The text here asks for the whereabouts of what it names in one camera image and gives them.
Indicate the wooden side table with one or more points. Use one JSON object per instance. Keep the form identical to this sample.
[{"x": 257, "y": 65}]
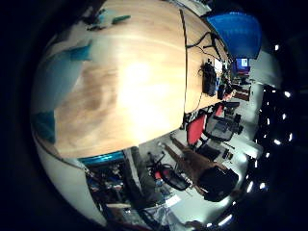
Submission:
[{"x": 194, "y": 77}]

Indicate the blue panel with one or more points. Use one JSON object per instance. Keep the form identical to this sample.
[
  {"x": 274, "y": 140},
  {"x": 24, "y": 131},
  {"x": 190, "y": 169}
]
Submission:
[{"x": 239, "y": 35}]

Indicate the teal metal table beam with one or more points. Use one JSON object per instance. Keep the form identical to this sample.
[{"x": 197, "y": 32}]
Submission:
[{"x": 102, "y": 158}]

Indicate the red chair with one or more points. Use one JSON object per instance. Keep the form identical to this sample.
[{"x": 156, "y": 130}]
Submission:
[{"x": 195, "y": 128}]

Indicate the black box device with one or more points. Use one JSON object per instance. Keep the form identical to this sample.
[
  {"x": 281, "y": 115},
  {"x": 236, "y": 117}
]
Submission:
[{"x": 209, "y": 80}]

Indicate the lit computer monitor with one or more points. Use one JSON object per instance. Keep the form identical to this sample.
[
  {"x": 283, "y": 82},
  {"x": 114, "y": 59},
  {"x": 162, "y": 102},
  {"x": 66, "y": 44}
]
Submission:
[{"x": 243, "y": 63}]

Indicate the black bag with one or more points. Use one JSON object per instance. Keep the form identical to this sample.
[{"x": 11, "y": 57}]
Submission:
[{"x": 218, "y": 184}]

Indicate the small teal bar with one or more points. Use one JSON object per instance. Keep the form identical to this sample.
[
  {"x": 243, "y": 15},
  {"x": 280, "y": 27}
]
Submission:
[{"x": 121, "y": 19}]

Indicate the black and red headset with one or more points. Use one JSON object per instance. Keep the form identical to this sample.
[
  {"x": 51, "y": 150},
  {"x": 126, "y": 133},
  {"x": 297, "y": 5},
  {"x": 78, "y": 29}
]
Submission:
[{"x": 174, "y": 178}]

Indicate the black office chair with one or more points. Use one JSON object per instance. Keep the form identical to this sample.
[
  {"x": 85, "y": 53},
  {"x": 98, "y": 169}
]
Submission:
[{"x": 221, "y": 126}]

